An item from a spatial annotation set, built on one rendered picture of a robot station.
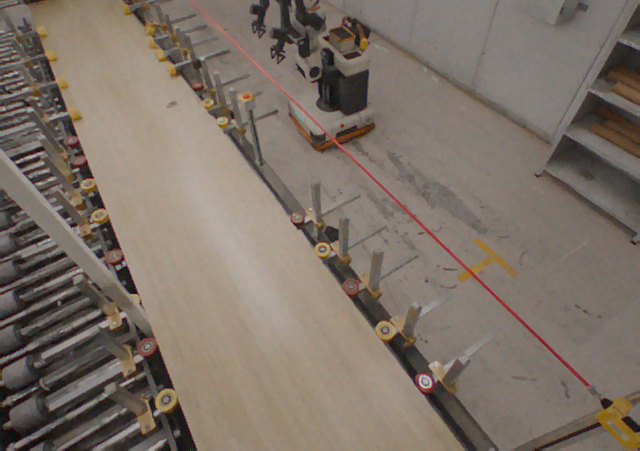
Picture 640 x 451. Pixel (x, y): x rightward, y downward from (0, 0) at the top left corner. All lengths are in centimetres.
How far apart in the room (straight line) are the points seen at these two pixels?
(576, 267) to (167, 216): 282
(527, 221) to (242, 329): 250
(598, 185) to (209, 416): 331
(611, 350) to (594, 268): 62
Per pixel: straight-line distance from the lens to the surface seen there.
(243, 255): 200
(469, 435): 193
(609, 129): 367
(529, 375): 290
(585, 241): 363
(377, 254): 163
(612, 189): 392
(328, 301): 182
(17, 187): 132
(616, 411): 104
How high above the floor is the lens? 253
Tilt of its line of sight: 51 degrees down
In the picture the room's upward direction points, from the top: 3 degrees counter-clockwise
